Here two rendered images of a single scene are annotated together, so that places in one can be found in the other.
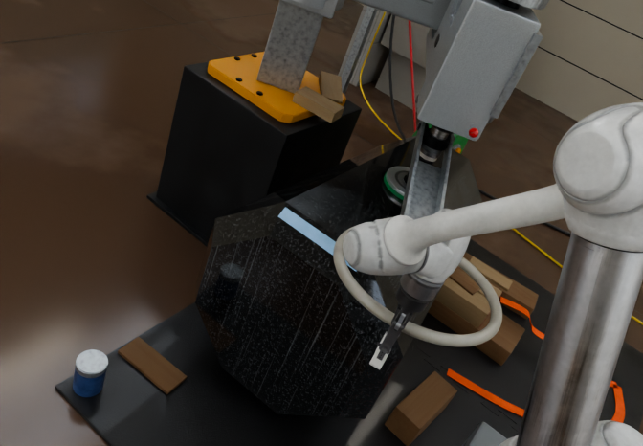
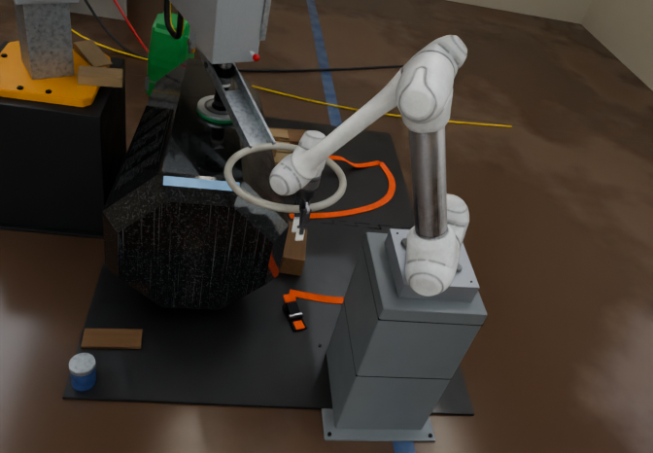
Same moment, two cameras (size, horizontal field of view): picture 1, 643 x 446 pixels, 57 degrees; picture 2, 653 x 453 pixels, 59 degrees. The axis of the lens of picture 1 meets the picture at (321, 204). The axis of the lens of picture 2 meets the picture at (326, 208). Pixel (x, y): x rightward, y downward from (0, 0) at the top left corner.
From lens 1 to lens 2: 84 cm
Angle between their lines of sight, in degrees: 31
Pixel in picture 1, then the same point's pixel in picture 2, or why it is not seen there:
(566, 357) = (429, 185)
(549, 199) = (375, 109)
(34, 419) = (71, 425)
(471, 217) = (340, 136)
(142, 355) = (100, 337)
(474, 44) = not seen: outside the picture
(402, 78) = not seen: outside the picture
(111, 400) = (109, 377)
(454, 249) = not seen: hidden behind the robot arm
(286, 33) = (42, 29)
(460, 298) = not seen: hidden behind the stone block
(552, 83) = not seen: outside the picture
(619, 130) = (425, 86)
